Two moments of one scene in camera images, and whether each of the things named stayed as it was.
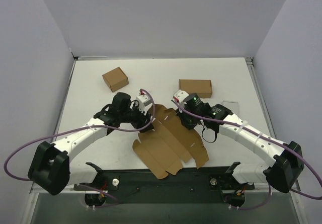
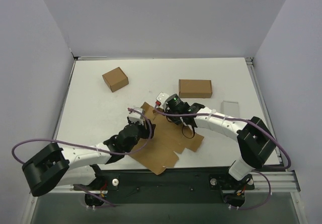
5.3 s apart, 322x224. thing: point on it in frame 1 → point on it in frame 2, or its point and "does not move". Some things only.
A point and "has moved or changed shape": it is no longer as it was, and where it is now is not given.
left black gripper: (142, 119) → (144, 129)
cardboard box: (163, 149) has moved or changed shape
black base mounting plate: (186, 186) does not move
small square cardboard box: (115, 79) does not move
